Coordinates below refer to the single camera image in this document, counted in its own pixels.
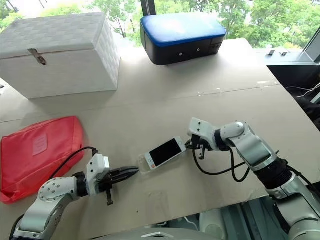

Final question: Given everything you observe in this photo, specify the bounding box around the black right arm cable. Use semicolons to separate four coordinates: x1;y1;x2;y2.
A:
191;146;249;182

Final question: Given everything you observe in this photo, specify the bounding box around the blue and black case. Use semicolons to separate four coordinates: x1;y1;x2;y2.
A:
139;12;227;67

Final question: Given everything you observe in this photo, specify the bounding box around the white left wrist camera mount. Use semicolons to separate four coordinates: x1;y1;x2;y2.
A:
86;153;111;196

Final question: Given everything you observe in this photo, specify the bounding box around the white woven storage box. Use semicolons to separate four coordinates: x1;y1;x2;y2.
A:
0;11;122;101

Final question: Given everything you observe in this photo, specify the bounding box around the grey window frame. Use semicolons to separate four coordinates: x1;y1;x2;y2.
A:
302;31;320;63

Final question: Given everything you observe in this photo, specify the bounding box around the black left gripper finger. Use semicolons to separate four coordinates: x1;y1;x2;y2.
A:
116;171;139;182
116;166;140;174

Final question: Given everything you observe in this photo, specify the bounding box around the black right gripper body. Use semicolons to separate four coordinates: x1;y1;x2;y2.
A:
190;134;214;161

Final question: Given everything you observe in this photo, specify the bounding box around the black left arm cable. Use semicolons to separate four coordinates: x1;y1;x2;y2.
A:
47;146;100;181

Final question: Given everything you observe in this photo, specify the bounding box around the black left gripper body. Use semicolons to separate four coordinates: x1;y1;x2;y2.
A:
95;168;121;207

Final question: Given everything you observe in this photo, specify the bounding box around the black window post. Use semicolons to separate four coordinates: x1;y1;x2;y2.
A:
140;0;157;17

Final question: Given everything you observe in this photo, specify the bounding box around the red fabric pouch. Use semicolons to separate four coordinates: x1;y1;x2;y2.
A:
0;115;85;205

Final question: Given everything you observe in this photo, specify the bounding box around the black side desk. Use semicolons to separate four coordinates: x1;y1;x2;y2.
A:
266;61;320;126

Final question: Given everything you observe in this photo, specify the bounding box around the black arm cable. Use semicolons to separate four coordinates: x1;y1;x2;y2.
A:
191;146;249;182
47;146;100;181

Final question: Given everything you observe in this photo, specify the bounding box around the white smartphone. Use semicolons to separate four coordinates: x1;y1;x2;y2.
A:
144;136;187;171

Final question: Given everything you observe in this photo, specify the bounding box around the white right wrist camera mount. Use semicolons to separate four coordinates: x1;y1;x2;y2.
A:
187;117;217;151

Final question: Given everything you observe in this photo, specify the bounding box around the white thin cable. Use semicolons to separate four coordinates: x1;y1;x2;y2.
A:
284;82;320;99

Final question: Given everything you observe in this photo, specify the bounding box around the clear plastic phone case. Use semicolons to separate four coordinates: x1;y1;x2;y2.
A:
138;152;158;176

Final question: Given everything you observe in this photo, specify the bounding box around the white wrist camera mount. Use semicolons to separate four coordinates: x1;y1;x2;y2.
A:
86;153;111;196
187;117;217;151

